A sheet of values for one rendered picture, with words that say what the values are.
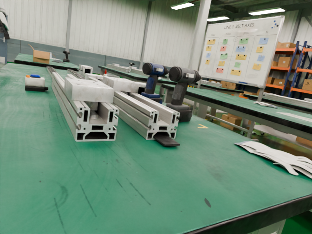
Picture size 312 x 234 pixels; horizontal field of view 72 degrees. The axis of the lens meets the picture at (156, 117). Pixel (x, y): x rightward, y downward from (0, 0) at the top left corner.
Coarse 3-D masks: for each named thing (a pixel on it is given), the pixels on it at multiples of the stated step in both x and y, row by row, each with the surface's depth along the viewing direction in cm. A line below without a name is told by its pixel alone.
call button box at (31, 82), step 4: (28, 80) 98; (32, 80) 99; (36, 80) 100; (40, 80) 101; (44, 80) 102; (28, 84) 99; (32, 84) 100; (36, 84) 100; (40, 84) 101; (44, 84) 102; (28, 88) 99; (32, 88) 100; (36, 88) 101; (40, 88) 102; (44, 88) 102
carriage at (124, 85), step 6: (108, 78) 91; (114, 78) 93; (120, 78) 99; (108, 84) 91; (114, 84) 85; (120, 84) 86; (126, 84) 88; (132, 84) 89; (138, 84) 90; (114, 90) 86; (120, 90) 87; (126, 90) 88; (132, 90) 90
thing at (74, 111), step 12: (60, 84) 81; (60, 96) 80; (72, 108) 57; (84, 108) 50; (108, 108) 54; (72, 120) 57; (84, 120) 52; (96, 120) 56; (108, 120) 54; (72, 132) 55; (84, 132) 52; (96, 132) 59; (108, 132) 55
